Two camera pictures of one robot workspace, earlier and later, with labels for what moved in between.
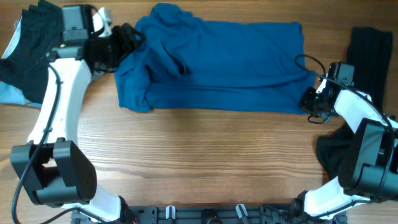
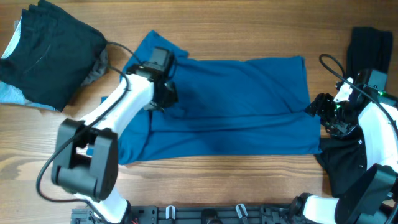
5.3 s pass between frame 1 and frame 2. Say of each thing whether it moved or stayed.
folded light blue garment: stayed
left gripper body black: moved
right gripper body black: moved
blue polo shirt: moved
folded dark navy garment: stayed
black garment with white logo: stayed
